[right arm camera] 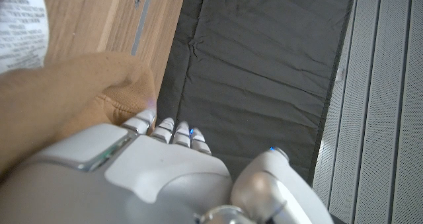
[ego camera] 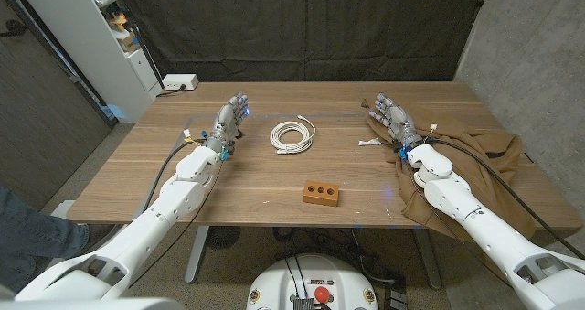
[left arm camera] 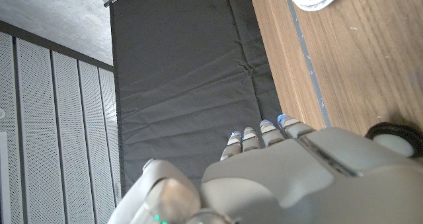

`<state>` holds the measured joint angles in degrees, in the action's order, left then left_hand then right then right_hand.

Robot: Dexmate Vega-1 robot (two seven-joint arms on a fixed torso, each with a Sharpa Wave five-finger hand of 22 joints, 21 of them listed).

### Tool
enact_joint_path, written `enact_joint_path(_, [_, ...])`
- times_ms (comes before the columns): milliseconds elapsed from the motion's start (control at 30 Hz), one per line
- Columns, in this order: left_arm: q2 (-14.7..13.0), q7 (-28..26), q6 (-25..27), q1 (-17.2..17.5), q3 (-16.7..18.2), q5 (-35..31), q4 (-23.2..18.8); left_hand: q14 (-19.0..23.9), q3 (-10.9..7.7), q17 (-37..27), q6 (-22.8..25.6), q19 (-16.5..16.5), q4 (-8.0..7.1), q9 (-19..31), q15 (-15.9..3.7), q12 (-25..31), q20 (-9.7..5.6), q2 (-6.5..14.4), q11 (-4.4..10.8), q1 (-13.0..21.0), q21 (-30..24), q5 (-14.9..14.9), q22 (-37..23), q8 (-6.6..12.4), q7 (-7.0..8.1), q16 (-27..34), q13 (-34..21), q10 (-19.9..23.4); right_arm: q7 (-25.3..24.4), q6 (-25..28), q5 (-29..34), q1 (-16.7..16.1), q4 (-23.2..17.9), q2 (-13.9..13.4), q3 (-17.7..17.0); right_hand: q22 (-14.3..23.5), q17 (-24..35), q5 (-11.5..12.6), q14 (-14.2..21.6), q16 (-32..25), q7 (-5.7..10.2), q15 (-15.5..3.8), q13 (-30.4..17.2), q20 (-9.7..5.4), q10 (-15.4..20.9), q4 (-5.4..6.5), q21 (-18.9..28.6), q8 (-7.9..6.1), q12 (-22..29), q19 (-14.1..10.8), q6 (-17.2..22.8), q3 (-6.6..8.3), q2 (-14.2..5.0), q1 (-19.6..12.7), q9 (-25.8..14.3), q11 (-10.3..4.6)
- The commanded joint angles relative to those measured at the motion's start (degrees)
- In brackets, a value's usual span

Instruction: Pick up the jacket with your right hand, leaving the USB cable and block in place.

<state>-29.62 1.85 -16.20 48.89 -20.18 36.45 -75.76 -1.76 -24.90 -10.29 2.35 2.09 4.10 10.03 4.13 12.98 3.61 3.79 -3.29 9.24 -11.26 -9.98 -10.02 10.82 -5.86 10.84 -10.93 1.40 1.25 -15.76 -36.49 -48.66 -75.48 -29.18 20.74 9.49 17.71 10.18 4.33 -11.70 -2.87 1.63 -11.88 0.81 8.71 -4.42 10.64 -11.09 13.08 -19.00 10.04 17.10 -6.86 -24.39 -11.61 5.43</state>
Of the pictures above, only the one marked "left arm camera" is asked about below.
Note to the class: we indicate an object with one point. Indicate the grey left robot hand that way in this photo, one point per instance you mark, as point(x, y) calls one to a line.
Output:
point(297, 184)

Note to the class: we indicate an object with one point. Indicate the black backdrop curtain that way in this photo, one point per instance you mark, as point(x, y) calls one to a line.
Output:
point(185, 68)

